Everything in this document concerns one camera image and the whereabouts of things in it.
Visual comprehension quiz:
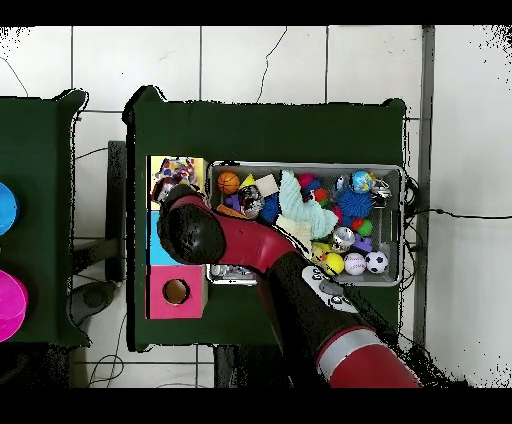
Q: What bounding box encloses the blue spiky rubber ball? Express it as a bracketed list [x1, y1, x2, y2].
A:
[336, 186, 374, 219]
[259, 193, 282, 224]

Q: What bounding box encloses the black and white soccer ball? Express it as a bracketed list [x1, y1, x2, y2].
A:
[364, 250, 390, 275]

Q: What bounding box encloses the plain yellow ball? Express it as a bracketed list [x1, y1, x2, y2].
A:
[324, 252, 345, 276]

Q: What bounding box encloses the colourful dotted cloth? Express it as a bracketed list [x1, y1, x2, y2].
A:
[153, 156, 200, 192]

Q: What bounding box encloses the white toy baseball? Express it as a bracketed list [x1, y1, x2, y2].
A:
[343, 252, 367, 276]

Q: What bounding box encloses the cream muslin cloth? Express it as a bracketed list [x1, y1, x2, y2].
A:
[275, 214, 314, 257]

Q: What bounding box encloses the crushed black drink can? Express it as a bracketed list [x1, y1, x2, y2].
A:
[238, 184, 265, 219]

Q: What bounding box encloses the mint green muslin cloth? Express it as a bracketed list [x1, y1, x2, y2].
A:
[278, 169, 339, 240]

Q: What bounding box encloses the orange toy building block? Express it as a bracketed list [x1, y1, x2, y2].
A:
[215, 203, 247, 220]

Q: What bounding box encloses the silver wire mesh bin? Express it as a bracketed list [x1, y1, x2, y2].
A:
[206, 160, 406, 288]

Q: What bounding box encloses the globe print ball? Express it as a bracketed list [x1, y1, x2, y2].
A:
[349, 170, 377, 194]

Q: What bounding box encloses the blue plastic bowl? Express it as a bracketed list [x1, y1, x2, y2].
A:
[0, 181, 21, 238]

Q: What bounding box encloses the dark green tablecloth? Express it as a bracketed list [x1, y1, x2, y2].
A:
[122, 84, 408, 354]
[0, 88, 92, 348]

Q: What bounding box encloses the orange toy basketball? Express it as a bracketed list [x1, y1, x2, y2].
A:
[216, 171, 241, 196]

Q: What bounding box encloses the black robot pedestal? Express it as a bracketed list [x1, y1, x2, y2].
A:
[213, 344, 289, 389]

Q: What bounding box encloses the black cable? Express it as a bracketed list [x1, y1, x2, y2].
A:
[403, 206, 512, 221]

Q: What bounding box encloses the magenta plastic bowl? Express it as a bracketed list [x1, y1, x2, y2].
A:
[0, 269, 30, 344]

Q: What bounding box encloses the wooden box with three holes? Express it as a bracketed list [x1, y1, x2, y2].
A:
[144, 154, 209, 321]

